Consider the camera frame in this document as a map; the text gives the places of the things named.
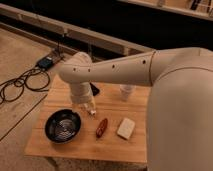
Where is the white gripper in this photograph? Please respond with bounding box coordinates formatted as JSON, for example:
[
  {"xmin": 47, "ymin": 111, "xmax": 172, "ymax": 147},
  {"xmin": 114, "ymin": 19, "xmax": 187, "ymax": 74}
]
[{"xmin": 71, "ymin": 93, "xmax": 97, "ymax": 117}]

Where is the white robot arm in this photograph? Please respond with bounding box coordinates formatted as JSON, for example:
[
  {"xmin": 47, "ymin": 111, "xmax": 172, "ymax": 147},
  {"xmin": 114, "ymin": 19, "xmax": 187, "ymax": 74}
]
[{"xmin": 59, "ymin": 47, "xmax": 213, "ymax": 171}]

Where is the red-brown lying bottle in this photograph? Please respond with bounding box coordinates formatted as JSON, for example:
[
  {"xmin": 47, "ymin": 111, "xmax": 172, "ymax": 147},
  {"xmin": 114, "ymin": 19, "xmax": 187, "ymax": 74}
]
[{"xmin": 96, "ymin": 118, "xmax": 108, "ymax": 138}]

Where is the wooden table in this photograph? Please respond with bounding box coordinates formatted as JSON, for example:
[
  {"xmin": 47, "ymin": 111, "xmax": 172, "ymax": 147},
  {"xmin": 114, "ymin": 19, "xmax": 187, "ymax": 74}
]
[{"xmin": 25, "ymin": 77, "xmax": 150, "ymax": 164}]

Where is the black bowl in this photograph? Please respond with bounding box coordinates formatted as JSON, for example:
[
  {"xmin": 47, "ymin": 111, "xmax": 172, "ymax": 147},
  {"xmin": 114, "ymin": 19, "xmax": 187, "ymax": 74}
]
[{"xmin": 45, "ymin": 109, "xmax": 81, "ymax": 144}]

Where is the white sponge block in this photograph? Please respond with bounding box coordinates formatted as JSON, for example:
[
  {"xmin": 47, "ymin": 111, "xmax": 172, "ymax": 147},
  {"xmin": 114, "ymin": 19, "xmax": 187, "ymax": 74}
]
[{"xmin": 117, "ymin": 118, "xmax": 135, "ymax": 140}]

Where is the clear plastic cup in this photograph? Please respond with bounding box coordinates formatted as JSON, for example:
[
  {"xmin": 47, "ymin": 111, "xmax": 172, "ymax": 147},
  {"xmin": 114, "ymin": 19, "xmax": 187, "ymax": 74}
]
[{"xmin": 120, "ymin": 85, "xmax": 135, "ymax": 101}]

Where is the black power adapter box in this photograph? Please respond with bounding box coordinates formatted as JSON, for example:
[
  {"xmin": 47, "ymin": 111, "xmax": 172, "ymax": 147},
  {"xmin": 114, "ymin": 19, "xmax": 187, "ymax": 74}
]
[{"xmin": 36, "ymin": 57, "xmax": 54, "ymax": 70}]

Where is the wooden rail beam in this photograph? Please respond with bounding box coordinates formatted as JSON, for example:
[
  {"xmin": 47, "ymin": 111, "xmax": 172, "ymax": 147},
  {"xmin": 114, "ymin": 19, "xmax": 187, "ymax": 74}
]
[{"xmin": 0, "ymin": 3, "xmax": 153, "ymax": 55}]

